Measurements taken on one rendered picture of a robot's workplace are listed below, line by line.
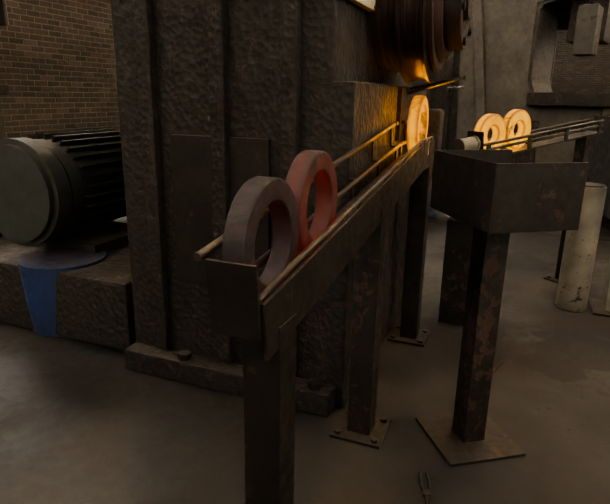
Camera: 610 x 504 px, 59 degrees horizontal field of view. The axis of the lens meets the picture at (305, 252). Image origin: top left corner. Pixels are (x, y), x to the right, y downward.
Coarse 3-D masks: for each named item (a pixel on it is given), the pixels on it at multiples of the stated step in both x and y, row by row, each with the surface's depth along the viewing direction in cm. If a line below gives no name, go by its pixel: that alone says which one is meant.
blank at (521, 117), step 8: (512, 112) 211; (520, 112) 212; (504, 120) 211; (512, 120) 211; (520, 120) 213; (528, 120) 216; (512, 128) 212; (520, 128) 217; (528, 128) 217; (512, 136) 213; (520, 144) 217
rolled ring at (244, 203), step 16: (256, 176) 75; (240, 192) 71; (256, 192) 70; (272, 192) 74; (288, 192) 79; (240, 208) 69; (256, 208) 70; (272, 208) 80; (288, 208) 79; (240, 224) 68; (256, 224) 70; (272, 224) 82; (288, 224) 81; (224, 240) 69; (240, 240) 68; (272, 240) 83; (288, 240) 82; (224, 256) 69; (240, 256) 68; (272, 256) 82; (288, 256) 82; (272, 272) 81
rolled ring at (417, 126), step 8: (416, 96) 166; (424, 96) 166; (416, 104) 163; (424, 104) 167; (416, 112) 162; (424, 112) 173; (408, 120) 162; (416, 120) 161; (424, 120) 175; (408, 128) 163; (416, 128) 162; (424, 128) 176; (408, 136) 164; (416, 136) 163; (424, 136) 175; (408, 144) 165
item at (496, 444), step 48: (432, 192) 129; (480, 192) 109; (528, 192) 106; (576, 192) 108; (480, 240) 123; (480, 288) 124; (480, 336) 128; (480, 384) 132; (432, 432) 140; (480, 432) 136
